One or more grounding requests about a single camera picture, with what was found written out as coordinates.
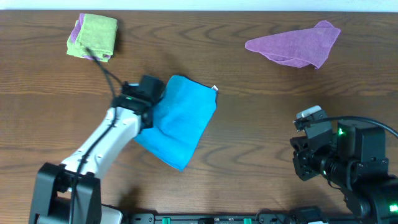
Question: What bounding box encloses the folded green cloth top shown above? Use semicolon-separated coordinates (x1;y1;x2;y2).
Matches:
74;13;119;59

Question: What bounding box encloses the purple microfiber cloth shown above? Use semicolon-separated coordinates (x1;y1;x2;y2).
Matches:
245;21;341;69

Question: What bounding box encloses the folded green cloth bottom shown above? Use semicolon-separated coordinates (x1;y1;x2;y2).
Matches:
66;19;111;63

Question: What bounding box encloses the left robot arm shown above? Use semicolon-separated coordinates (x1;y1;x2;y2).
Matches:
29;75;165;224

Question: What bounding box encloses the folded green cloth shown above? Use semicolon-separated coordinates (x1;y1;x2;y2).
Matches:
66;19;111;63
74;13;119;59

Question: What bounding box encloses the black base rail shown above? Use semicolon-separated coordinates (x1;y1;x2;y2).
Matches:
123;213;357;224

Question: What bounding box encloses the blue microfiber cloth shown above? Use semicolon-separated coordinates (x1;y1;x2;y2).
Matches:
134;75;218;171

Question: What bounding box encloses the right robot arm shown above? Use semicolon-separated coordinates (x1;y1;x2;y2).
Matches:
290;106;397;223

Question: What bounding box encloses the folded purple cloth in stack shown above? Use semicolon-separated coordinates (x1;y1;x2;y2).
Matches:
68;13;111;61

